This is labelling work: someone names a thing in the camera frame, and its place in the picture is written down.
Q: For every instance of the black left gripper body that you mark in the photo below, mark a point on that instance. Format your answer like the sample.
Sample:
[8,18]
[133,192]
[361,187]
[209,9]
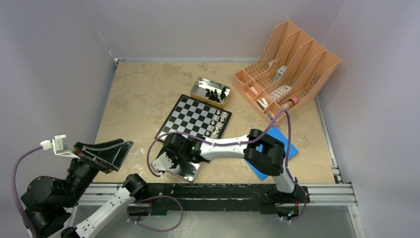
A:
[86,167]

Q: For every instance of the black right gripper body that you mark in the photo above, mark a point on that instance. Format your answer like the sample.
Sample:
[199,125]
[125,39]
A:
[176,158]

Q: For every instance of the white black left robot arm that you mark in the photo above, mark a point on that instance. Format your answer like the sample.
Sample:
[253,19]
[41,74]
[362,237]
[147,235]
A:
[44,204]

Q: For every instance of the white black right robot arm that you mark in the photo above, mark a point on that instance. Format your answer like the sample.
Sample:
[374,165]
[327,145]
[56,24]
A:
[264,152]

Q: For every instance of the black white chess board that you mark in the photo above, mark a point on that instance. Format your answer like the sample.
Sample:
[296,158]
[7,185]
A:
[193,117]

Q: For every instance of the black chess pieces pile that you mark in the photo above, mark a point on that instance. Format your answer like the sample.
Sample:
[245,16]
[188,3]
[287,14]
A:
[213,95]

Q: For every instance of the silver lilac metal tin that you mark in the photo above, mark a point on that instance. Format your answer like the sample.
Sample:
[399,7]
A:
[184,169]

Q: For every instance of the yellow metal tin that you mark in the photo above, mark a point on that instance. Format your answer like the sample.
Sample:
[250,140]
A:
[198,91]

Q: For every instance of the blue mat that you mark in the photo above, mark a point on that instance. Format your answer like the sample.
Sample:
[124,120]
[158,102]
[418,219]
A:
[277,134]

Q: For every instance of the pink desk file organizer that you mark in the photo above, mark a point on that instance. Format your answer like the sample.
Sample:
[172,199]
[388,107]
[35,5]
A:
[291,71]

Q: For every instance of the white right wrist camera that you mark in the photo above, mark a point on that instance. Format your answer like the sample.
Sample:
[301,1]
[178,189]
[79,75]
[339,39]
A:
[162,163]

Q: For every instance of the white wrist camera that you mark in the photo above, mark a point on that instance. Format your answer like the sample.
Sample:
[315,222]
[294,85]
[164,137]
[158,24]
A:
[162,163]
[59,146]

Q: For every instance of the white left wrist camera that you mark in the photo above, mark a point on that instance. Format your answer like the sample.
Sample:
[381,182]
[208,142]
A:
[59,146]

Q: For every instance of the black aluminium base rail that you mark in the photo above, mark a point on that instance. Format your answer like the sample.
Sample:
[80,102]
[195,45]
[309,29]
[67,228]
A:
[263,198]

